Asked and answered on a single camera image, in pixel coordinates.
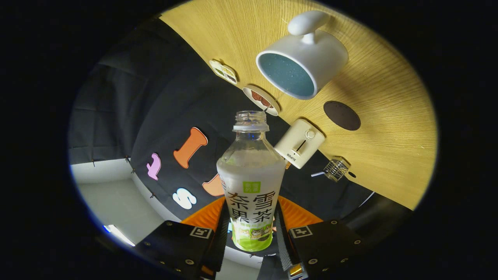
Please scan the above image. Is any small cream toaster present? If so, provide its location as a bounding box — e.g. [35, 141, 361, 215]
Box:
[274, 119, 326, 169]

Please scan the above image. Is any white cup with handle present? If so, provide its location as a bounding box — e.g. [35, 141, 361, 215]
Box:
[256, 10, 349, 100]

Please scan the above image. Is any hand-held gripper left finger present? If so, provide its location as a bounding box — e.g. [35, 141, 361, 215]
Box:
[134, 196, 231, 280]

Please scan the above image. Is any wooden table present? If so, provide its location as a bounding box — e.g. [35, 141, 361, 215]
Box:
[160, 0, 438, 210]

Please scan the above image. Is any dark brown round coaster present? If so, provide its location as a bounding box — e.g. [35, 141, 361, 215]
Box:
[323, 101, 361, 131]

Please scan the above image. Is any round plate with brown food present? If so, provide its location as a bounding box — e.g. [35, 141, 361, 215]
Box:
[242, 86, 281, 116]

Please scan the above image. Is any white compartment food tray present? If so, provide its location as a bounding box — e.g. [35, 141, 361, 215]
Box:
[209, 59, 238, 85]

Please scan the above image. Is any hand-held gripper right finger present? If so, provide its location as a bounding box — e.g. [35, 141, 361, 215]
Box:
[274, 196, 368, 280]

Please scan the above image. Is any bright ceiling light panel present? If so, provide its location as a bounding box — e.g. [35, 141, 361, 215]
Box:
[103, 224, 136, 247]

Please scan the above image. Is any wire mesh basket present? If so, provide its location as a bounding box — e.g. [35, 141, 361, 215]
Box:
[324, 157, 351, 182]

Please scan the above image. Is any clear juice bottle white label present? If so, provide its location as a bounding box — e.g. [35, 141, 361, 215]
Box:
[216, 111, 286, 252]

